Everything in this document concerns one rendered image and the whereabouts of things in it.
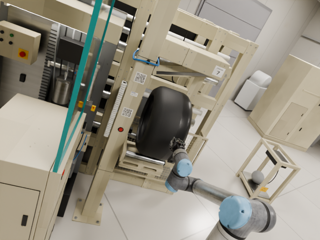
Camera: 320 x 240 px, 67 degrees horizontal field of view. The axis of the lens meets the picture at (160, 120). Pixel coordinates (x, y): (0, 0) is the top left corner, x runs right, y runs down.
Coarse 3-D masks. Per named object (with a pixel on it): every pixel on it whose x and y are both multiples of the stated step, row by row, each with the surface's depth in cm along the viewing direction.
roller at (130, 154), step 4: (128, 152) 192; (132, 152) 194; (132, 156) 193; (136, 156) 194; (140, 156) 195; (144, 156) 196; (144, 160) 197; (148, 160) 196; (152, 160) 197; (156, 160) 198; (160, 160) 199; (164, 160) 202; (160, 164) 200; (164, 164) 200
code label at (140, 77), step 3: (138, 72) 168; (135, 75) 168; (138, 75) 169; (141, 75) 169; (144, 75) 169; (135, 78) 169; (138, 78) 170; (141, 78) 170; (144, 78) 170; (135, 81) 171; (138, 81) 171; (141, 81) 171; (144, 81) 171
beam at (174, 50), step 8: (168, 40) 184; (176, 40) 195; (168, 48) 187; (176, 48) 187; (184, 48) 188; (192, 48) 194; (160, 56) 189; (168, 56) 190; (176, 56) 190; (184, 56) 191; (192, 56) 191; (200, 56) 192; (208, 56) 192; (216, 56) 208; (184, 64) 194; (192, 64) 194; (200, 64) 195; (208, 64) 195; (216, 64) 196; (224, 64) 196; (200, 72) 199; (208, 72) 199; (224, 72) 200
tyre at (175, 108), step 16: (160, 96) 177; (176, 96) 181; (144, 112) 215; (160, 112) 170; (176, 112) 173; (144, 128) 222; (160, 128) 169; (176, 128) 172; (144, 144) 178; (160, 144) 174
